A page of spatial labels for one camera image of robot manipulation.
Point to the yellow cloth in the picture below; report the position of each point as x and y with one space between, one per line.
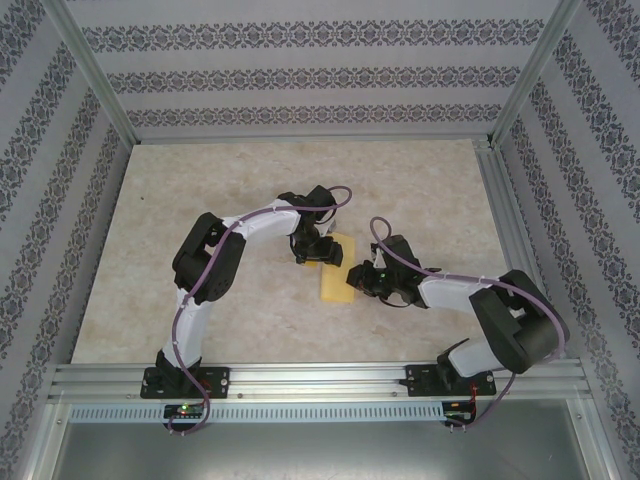
337 287

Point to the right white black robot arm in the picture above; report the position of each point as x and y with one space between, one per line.
450 292

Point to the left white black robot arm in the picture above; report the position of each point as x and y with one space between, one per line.
192 330

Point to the grey sheet metal shelf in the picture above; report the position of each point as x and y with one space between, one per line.
320 455

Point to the aluminium side rails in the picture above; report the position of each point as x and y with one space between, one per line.
505 210

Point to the small circuit board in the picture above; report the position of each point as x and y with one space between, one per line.
185 411
457 414

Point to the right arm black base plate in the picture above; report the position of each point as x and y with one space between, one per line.
417 380

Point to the long aluminium mounting rail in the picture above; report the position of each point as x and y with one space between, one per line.
315 380

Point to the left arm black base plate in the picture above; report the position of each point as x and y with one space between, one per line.
220 382

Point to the aluminium frame post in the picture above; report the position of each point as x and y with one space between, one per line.
597 445
91 65
536 65
42 445

